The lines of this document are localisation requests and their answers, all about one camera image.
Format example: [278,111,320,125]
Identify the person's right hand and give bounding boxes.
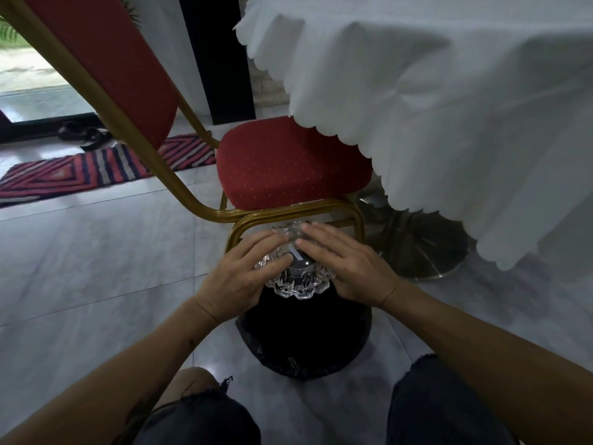
[295,221,405,311]

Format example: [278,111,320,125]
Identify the person's left hand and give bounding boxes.
[194,230,295,326]

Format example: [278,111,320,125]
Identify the clear cut-glass ashtray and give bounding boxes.
[254,219,332,301]

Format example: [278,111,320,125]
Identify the person's left forearm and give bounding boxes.
[0,296,221,445]

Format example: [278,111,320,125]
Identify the person's right forearm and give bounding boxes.
[382,282,593,445]

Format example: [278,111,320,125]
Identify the black waste bin with liner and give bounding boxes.
[235,282,373,381]

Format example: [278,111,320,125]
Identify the round metal table base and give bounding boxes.
[347,184,471,282]

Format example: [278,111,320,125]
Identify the person's left leg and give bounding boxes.
[157,366,224,405]

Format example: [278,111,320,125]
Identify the dark denim shorts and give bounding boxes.
[133,354,518,445]

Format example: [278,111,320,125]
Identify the white scalloped tablecloth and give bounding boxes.
[233,0,593,272]

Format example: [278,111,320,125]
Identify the red striped woven rug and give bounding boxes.
[0,133,218,208]

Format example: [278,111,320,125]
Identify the black shoe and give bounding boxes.
[57,121,94,141]
[79,128,115,152]

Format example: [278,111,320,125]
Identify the red chair with gold frame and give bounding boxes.
[0,0,374,255]

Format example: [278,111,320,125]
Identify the black door post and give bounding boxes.
[178,0,257,126]

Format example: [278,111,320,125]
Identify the black sliding door frame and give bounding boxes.
[0,109,101,145]

